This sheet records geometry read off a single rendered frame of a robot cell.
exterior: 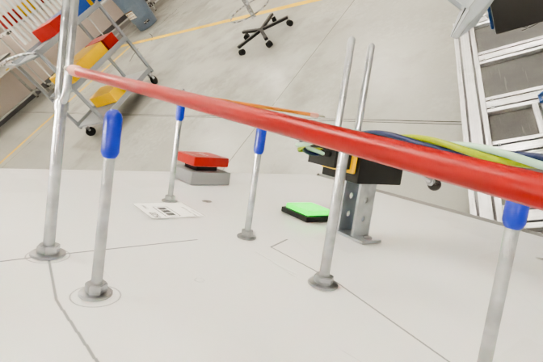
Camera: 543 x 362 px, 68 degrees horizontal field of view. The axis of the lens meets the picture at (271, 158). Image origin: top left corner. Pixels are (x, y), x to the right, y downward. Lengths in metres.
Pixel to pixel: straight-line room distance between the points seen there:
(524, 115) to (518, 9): 0.82
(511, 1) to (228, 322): 0.83
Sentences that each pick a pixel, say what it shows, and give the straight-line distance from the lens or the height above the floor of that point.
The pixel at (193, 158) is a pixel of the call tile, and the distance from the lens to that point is 0.49.
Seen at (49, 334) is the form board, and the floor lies 1.26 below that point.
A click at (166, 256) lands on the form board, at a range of 0.26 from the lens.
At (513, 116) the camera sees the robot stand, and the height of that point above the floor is 0.21.
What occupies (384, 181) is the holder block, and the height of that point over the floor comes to 1.10.
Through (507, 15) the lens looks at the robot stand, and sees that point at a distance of 0.94.
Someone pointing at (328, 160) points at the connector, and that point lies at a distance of 0.31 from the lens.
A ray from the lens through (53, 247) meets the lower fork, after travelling 0.25.
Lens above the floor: 1.35
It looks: 34 degrees down
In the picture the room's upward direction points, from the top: 35 degrees counter-clockwise
